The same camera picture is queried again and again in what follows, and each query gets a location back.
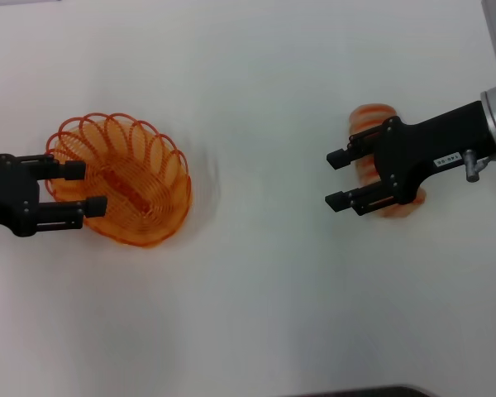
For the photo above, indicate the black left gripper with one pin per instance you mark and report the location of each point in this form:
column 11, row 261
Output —
column 12, row 194

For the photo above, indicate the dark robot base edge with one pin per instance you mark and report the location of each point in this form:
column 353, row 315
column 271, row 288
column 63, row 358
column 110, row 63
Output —
column 355, row 390

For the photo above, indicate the orange white striped bread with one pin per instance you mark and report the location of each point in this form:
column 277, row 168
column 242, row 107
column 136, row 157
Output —
column 372, row 113

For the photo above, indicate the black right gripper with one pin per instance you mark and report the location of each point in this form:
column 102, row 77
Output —
column 417, row 149

